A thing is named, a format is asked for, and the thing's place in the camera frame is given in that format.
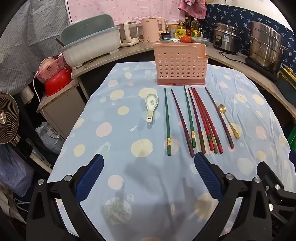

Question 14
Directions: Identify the black induction cooker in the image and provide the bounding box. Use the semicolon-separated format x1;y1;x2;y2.
245;57;278;81

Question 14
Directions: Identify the grey plastic bag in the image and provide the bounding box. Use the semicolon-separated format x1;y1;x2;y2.
35;122;65;153

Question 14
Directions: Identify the green chopstick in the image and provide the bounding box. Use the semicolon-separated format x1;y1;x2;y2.
183;85;196;148
164;88;172;156

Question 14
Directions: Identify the dark red chopstick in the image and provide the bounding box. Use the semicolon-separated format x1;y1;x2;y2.
192;88;218;154
204;87;234;149

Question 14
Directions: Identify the black power cable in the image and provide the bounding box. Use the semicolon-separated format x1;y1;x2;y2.
218;51;248;64

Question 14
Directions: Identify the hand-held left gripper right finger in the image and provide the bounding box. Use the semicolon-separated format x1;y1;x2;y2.
194;152;281;241

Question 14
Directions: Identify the white electric kettle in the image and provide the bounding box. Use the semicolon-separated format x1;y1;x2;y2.
117;20;139;47

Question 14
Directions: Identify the white and blue dish drainer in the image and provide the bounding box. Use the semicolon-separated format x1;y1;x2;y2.
60;14;121;67

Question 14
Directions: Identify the blue plastic bag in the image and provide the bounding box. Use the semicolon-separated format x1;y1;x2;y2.
0;144;35;197

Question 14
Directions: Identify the grey cabinet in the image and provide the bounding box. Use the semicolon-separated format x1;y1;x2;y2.
37;86;87;139

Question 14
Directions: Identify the electric fan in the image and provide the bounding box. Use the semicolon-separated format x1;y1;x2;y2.
0;93;21;145

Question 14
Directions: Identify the pink perforated utensil holder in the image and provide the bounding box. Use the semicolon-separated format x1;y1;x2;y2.
153;43;208;86

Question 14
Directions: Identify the silver rice cooker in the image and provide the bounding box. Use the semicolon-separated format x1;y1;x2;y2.
213;22;243;54

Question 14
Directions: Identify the gold flower spoon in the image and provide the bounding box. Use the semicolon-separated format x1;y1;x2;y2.
217;104;240;139

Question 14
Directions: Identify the blue patterned cloth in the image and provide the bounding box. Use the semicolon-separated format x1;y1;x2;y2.
205;3;296;67

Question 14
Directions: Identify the stainless steel steamer pot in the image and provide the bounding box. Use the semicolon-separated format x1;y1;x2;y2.
246;21;289;72

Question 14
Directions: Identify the white ceramic spoon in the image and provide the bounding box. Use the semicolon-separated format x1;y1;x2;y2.
144;93;159;123

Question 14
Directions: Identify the purple chopstick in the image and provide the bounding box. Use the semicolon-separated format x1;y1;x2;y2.
188;88;206;154
171;89;195;158

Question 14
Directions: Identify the metal tin can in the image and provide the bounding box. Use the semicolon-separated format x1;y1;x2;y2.
168;24;179;39

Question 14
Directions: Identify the pink plastic basket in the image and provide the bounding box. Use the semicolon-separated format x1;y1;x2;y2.
36;56;66;82

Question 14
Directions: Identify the white cable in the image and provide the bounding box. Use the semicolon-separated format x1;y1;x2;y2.
33;74;44;109

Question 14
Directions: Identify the cooking oil bottle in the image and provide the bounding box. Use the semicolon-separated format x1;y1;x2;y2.
191;18;200;37

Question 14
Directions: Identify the curved wooden counter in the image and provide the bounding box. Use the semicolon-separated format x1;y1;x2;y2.
70;40;296;130

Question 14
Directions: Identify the pink dotted curtain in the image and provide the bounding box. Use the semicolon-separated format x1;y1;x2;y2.
63;0;185;27

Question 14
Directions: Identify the blue polka dot tablecloth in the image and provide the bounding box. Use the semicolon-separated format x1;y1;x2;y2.
47;62;296;241

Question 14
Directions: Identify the pink electric kettle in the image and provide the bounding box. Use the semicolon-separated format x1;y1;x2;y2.
141;17;167;43

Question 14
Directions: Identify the white and pink bowl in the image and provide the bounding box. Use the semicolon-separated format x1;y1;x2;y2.
39;58;56;72

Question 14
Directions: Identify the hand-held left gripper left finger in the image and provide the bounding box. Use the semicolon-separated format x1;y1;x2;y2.
26;153;104;241

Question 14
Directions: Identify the dark green lunch box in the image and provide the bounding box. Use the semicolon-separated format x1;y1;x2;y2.
277;65;296;105

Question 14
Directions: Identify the grey plastic sheet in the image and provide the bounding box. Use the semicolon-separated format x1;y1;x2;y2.
0;0;70;93

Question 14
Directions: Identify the green plastic bag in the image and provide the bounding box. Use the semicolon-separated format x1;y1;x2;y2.
289;128;296;149

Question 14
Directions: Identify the pink floral cloth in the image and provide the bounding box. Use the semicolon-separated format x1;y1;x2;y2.
178;0;206;19

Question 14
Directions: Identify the red plastic basin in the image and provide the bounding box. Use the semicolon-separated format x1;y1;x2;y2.
44;68;73;96

